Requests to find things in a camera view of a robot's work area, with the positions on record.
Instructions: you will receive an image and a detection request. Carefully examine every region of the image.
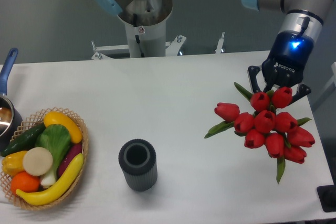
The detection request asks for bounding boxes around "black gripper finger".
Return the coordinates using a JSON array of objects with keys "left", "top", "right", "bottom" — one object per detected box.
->
[
  {"left": 291, "top": 83, "right": 311, "bottom": 104},
  {"left": 247, "top": 66, "right": 263, "bottom": 93}
]

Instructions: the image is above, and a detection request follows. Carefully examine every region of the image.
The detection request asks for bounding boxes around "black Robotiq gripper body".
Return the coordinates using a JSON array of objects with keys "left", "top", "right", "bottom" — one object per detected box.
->
[{"left": 261, "top": 31, "right": 314, "bottom": 92}]

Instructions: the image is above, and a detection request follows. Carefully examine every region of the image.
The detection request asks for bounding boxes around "red tulip bouquet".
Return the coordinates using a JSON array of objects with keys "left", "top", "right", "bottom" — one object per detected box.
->
[{"left": 205, "top": 83, "right": 316, "bottom": 182}]

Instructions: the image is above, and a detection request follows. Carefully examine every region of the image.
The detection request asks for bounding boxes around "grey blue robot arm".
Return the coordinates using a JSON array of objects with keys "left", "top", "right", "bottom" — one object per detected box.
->
[{"left": 95, "top": 0, "right": 335, "bottom": 102}]

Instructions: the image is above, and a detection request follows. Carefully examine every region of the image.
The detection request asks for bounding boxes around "dark grey ribbed vase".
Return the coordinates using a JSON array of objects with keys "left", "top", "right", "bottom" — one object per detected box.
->
[{"left": 118, "top": 138, "right": 158, "bottom": 191}]

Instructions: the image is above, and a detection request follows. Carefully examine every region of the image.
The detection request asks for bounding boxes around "black device at edge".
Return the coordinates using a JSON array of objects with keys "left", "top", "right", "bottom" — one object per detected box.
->
[{"left": 317, "top": 185, "right": 335, "bottom": 212}]

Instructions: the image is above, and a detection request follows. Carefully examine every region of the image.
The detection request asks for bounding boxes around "purple sweet potato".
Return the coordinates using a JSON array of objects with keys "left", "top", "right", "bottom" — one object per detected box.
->
[{"left": 57, "top": 143, "right": 82, "bottom": 178}]

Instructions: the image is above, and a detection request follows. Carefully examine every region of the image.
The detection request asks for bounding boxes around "yellow squash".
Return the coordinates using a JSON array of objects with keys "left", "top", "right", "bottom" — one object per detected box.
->
[{"left": 43, "top": 111, "right": 82, "bottom": 144}]

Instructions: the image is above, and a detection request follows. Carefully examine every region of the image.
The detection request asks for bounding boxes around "green bok choy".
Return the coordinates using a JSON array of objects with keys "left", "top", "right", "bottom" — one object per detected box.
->
[{"left": 35, "top": 124, "right": 71, "bottom": 188}]

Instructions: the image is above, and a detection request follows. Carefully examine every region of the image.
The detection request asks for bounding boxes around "woven wicker basket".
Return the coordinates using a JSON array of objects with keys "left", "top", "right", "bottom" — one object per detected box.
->
[{"left": 1, "top": 107, "right": 89, "bottom": 211}]

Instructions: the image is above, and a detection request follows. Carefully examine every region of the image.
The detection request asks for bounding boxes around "beige round slice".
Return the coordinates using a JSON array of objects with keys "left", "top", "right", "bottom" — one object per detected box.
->
[{"left": 23, "top": 147, "right": 53, "bottom": 176}]

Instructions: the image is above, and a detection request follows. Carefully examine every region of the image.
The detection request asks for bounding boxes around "green cucumber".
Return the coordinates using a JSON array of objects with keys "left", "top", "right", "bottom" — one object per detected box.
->
[{"left": 1, "top": 123, "right": 46, "bottom": 157}]

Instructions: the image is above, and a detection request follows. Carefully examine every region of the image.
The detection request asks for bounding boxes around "long yellow banana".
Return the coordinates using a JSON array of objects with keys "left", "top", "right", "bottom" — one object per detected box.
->
[{"left": 16, "top": 153, "right": 84, "bottom": 206}]

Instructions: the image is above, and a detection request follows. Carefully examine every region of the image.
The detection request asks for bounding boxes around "orange fruit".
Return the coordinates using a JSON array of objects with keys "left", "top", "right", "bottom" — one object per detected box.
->
[{"left": 10, "top": 172, "right": 40, "bottom": 195}]

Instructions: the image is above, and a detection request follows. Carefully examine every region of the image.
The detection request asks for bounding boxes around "yellow bell pepper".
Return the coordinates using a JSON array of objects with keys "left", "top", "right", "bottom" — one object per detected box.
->
[{"left": 2, "top": 151, "right": 28, "bottom": 176}]

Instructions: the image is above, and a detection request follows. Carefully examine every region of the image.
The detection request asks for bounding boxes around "white frame at right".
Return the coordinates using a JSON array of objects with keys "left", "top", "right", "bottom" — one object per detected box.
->
[{"left": 311, "top": 61, "right": 336, "bottom": 112}]

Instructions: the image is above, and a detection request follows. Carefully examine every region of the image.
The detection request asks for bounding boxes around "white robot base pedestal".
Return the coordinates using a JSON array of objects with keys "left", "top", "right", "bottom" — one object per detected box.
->
[{"left": 94, "top": 0, "right": 186, "bottom": 58}]

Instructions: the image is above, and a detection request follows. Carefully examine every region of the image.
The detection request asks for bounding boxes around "blue handled saucepan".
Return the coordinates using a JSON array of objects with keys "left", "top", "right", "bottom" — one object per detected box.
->
[{"left": 1, "top": 48, "right": 22, "bottom": 151}]

